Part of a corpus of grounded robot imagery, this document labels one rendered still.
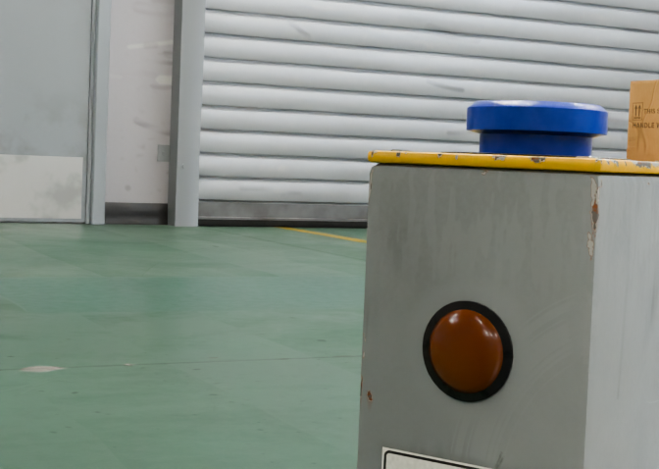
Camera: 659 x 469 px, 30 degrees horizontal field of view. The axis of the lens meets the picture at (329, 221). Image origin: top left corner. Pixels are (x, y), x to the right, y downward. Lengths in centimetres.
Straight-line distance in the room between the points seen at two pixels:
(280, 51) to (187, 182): 71
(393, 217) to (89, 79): 481
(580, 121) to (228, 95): 492
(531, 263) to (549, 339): 2
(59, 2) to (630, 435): 483
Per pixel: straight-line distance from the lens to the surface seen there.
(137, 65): 519
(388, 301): 34
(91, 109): 512
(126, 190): 518
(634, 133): 412
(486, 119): 34
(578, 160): 32
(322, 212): 544
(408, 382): 34
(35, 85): 507
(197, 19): 518
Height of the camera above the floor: 31
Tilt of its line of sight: 3 degrees down
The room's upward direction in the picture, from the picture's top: 2 degrees clockwise
